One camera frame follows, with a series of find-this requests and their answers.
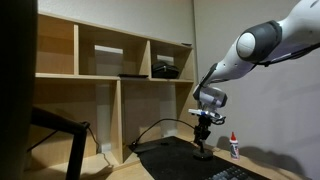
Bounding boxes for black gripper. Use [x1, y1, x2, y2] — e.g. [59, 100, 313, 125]
[194, 115, 213, 148]

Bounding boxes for black gooseneck desk lamp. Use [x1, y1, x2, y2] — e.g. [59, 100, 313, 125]
[128, 118, 215, 161]

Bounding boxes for black desk mat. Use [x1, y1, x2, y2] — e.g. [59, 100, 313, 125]
[133, 135, 271, 180]

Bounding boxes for white glue bottle red cap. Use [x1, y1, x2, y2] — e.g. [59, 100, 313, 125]
[229, 131, 240, 161]

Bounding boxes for dark mechanical keyboard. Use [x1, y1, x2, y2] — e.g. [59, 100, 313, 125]
[204, 165, 258, 180]

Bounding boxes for black zip case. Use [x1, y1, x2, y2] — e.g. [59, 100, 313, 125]
[151, 60, 181, 80]

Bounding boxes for wooden shelf unit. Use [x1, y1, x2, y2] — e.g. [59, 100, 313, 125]
[28, 12, 202, 169]

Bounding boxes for flat black tablet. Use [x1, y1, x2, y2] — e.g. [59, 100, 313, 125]
[118, 73, 150, 80]

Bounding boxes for black metal stand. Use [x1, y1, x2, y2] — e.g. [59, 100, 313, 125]
[31, 106, 92, 180]

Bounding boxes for large dark foreground panel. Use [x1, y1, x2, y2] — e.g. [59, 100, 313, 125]
[0, 0, 39, 180]

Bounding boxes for thin cable by shelf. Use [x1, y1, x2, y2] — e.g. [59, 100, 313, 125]
[87, 125, 115, 168]

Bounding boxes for black robot cable blue tape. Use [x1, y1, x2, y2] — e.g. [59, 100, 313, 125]
[254, 42, 320, 68]

